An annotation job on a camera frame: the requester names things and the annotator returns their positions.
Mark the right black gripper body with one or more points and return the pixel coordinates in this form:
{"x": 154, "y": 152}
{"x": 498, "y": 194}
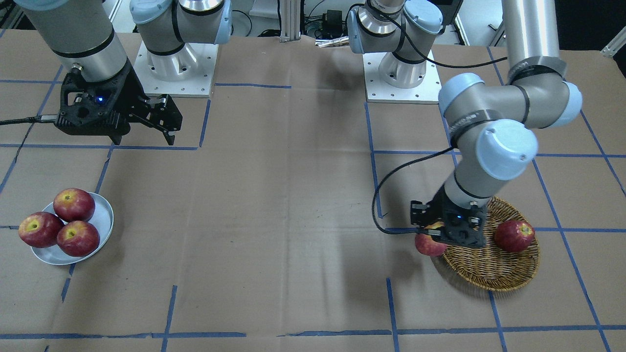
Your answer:
{"x": 131, "y": 100}

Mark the red apple plate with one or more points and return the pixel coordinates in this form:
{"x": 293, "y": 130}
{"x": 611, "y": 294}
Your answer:
{"x": 78, "y": 238}
{"x": 40, "y": 229}
{"x": 74, "y": 204}

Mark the aluminium frame post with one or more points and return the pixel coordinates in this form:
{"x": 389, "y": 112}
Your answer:
{"x": 290, "y": 20}

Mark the red apple plate front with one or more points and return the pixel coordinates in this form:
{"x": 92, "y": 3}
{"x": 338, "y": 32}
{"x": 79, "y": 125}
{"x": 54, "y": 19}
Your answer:
{"x": 78, "y": 238}

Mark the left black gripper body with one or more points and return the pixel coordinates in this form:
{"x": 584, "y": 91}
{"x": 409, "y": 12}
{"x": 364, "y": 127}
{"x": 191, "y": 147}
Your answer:
{"x": 438, "y": 208}

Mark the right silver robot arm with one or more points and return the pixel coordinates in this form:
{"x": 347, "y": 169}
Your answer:
{"x": 79, "y": 31}

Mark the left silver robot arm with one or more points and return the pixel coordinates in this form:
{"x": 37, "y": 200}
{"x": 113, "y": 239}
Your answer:
{"x": 492, "y": 127}

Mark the woven wicker basket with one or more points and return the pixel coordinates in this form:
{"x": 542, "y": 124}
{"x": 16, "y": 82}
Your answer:
{"x": 491, "y": 268}

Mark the red apple plate back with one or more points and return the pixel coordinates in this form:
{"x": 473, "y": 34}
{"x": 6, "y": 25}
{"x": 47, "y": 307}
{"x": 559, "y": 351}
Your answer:
{"x": 74, "y": 204}

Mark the red yellow apple carried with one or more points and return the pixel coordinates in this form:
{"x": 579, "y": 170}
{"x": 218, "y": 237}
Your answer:
{"x": 426, "y": 245}

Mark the red apple in basket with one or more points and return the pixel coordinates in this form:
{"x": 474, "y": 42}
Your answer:
{"x": 514, "y": 235}

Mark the light blue plate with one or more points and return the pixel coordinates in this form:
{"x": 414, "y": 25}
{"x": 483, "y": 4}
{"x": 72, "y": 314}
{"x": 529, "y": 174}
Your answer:
{"x": 103, "y": 220}

